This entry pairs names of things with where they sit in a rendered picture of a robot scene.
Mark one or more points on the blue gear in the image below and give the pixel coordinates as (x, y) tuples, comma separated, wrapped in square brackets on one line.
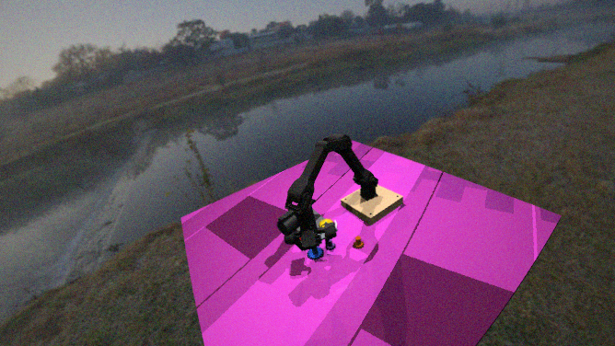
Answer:
[(315, 253)]

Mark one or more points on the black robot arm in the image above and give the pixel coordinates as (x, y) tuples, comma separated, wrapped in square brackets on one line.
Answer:
[(302, 189)]

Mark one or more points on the yellow gear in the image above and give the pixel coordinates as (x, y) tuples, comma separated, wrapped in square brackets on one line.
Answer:
[(322, 223)]

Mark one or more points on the orange gear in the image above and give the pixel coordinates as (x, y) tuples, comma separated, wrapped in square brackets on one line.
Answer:
[(359, 243)]

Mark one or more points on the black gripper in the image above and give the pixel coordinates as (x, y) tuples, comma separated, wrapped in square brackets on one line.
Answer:
[(329, 229)]

